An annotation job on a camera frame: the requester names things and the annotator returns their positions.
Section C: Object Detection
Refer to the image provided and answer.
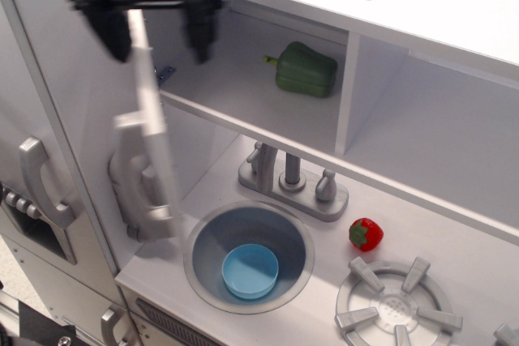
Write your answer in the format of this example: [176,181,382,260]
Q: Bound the white microwave door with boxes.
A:
[114,10,181,242]

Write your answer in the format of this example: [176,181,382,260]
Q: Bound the green toy bell pepper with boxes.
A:
[263,41,338,98]

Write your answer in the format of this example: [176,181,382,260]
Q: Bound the grey toy faucet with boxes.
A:
[238,141,350,222]

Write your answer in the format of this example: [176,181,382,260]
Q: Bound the round grey sink basin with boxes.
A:
[184,201,315,314]

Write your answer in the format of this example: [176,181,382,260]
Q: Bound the white toy kitchen cabinet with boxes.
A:
[1,0,518,345]

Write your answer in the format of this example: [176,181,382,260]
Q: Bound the light blue bowl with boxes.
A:
[221,244,279,300]

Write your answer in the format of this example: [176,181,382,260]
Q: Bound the red toy strawberry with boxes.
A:
[349,218,384,252]

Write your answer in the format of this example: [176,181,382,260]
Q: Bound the grey toy stove burner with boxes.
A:
[335,257,463,345]

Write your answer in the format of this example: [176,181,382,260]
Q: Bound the grey fridge door handle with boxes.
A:
[19,137,75,229]

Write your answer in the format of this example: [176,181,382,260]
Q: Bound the grey oven door handle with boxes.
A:
[101,308,128,346]

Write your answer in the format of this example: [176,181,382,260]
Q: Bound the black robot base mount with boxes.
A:
[1,300,85,345]

